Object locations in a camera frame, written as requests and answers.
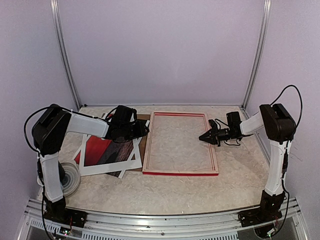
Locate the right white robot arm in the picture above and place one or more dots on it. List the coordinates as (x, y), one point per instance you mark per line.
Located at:
(279, 127)

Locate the left aluminium post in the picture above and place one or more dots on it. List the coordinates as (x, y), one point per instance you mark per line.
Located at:
(58, 28)

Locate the red wooden picture frame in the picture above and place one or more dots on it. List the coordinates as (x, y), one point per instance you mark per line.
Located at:
(173, 147)

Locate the front aluminium rail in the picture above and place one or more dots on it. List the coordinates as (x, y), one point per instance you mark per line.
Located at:
(223, 225)

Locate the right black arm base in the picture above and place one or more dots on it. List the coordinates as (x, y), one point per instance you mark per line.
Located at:
(268, 210)

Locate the right aluminium post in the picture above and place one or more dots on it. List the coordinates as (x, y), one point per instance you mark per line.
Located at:
(267, 5)

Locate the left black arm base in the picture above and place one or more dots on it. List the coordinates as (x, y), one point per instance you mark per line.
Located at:
(59, 213)

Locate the clear tape roll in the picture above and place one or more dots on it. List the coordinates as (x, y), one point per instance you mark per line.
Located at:
(70, 179)

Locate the aluminium post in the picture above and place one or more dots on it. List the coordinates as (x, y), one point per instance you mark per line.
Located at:
(58, 28)
(267, 5)

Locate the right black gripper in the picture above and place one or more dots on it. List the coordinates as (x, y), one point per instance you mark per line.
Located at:
(212, 139)

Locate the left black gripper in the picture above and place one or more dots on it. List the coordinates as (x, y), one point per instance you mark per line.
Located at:
(141, 131)

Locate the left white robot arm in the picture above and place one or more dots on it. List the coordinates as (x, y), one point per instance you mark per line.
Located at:
(48, 135)

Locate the brown backing board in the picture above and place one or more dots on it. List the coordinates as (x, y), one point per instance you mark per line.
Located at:
(142, 144)

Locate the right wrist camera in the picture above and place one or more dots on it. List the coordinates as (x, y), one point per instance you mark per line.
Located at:
(213, 124)

